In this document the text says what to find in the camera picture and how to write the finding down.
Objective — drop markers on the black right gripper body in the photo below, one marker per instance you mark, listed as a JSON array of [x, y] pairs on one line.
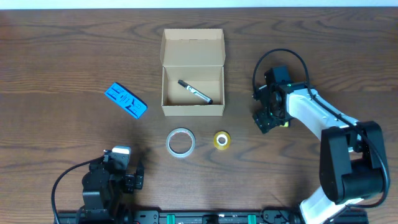
[[268, 118]]

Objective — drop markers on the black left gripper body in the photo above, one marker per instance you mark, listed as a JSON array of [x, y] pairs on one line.
[[132, 183]]

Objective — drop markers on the yellow highlighter pen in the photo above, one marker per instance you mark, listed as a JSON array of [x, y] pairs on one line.
[[286, 124]]

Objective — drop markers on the small yellow tape roll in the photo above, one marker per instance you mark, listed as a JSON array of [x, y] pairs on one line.
[[222, 140]]

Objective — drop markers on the blue plastic tape dispenser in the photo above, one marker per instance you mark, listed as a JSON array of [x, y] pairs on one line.
[[126, 100]]

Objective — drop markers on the black white marker pen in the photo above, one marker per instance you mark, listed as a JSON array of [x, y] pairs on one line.
[[196, 92]]

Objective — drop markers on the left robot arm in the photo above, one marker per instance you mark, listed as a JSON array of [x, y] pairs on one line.
[[103, 189]]

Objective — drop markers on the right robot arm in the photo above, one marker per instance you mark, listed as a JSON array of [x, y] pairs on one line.
[[353, 168]]

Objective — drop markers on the large clear tape roll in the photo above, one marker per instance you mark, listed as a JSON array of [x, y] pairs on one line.
[[180, 143]]

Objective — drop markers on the open cardboard box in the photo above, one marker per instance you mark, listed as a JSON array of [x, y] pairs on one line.
[[197, 57]]

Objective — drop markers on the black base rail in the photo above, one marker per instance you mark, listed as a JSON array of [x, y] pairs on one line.
[[154, 217]]

